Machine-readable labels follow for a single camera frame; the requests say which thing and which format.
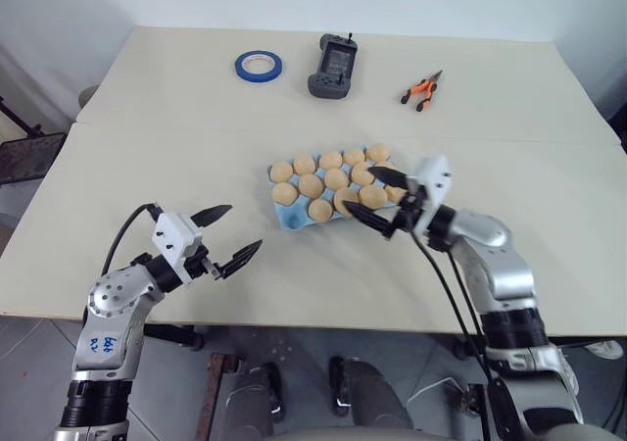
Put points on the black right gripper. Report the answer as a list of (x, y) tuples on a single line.
[(410, 207)]

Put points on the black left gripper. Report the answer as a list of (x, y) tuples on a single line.
[(198, 263)]

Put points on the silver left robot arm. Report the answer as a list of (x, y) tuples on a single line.
[(112, 294)]

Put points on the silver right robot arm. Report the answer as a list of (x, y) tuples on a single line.
[(504, 264)]

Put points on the tan egg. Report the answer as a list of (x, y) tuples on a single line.
[(319, 210), (310, 184), (285, 193), (372, 196), (331, 160), (361, 173), (303, 164), (336, 178), (378, 152), (281, 171), (353, 156), (394, 195), (345, 197)]

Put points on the blue egg tray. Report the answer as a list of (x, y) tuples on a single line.
[(294, 218)]

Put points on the black table leg foot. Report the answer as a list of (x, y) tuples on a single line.
[(171, 335)]

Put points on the orange black pliers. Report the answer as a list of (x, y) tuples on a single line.
[(421, 90)]

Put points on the grey handheld remote controller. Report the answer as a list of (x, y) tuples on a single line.
[(333, 87)]

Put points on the rusty metal bar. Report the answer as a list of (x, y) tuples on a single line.
[(218, 392)]

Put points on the blue tape roll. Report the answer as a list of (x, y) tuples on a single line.
[(255, 79)]

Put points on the dark rounded grey shape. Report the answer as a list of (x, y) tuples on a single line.
[(250, 397), (372, 392)]

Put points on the black mesh panel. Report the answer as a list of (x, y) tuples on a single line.
[(29, 159)]

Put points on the white shoe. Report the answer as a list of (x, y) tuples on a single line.
[(605, 349)]

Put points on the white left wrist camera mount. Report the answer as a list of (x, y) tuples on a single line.
[(171, 230)]

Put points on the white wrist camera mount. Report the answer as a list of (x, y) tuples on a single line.
[(433, 176), (171, 230)]

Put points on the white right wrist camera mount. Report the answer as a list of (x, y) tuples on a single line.
[(433, 176)]

